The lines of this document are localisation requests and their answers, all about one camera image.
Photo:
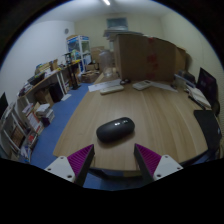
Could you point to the black computer mouse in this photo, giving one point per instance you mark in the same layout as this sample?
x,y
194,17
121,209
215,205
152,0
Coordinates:
x,y
115,130

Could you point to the small cardboard box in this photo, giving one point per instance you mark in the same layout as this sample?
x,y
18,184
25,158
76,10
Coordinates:
x,y
89,77

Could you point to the black office chair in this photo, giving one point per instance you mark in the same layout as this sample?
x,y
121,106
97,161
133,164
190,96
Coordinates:
x,y
207,83

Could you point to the round wall clock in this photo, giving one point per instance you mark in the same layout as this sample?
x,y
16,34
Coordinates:
x,y
66,31

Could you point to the large brown cardboard box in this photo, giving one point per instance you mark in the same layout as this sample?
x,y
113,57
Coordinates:
x,y
140,56

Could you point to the glass display cabinet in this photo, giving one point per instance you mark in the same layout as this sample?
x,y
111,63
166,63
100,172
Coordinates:
x,y
78,50

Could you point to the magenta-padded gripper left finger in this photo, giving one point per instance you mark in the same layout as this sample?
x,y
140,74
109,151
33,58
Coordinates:
x,y
63,166

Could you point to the shelf unit with books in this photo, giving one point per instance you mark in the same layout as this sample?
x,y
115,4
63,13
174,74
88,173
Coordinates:
x,y
23,130

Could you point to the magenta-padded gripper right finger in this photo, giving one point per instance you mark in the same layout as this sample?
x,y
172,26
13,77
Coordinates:
x,y
163,165

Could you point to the white keyboard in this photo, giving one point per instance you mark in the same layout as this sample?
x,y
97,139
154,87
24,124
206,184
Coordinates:
x,y
112,89

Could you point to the ceiling tube light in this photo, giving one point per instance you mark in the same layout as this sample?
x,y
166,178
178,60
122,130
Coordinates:
x,y
106,2

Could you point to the clear water jug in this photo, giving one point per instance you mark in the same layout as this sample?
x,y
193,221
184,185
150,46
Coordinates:
x,y
107,63

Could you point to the white remote control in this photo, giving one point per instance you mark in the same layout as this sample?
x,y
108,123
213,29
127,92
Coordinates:
x,y
142,85

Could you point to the glass-paned door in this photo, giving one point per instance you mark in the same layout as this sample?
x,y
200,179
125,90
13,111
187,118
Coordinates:
x,y
117,23

